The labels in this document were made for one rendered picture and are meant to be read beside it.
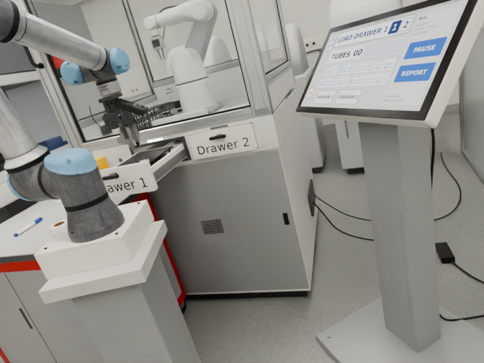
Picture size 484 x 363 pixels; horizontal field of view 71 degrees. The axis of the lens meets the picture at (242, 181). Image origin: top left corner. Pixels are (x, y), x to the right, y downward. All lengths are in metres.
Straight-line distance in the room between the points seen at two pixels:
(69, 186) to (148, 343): 0.50
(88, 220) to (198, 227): 0.81
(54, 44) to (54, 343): 1.12
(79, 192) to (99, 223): 0.10
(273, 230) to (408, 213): 0.65
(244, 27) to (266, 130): 0.40
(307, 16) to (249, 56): 3.20
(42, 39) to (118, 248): 0.55
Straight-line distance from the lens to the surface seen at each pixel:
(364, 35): 1.14
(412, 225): 1.20
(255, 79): 1.37
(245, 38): 1.37
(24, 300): 1.56
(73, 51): 1.07
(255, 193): 1.51
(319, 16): 4.52
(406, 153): 1.09
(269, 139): 1.41
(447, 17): 0.97
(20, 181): 1.07
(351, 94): 1.04
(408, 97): 0.90
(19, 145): 1.05
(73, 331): 1.51
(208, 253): 1.75
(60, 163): 0.95
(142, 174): 1.26
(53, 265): 1.06
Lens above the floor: 1.18
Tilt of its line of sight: 20 degrees down
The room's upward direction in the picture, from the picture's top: 15 degrees counter-clockwise
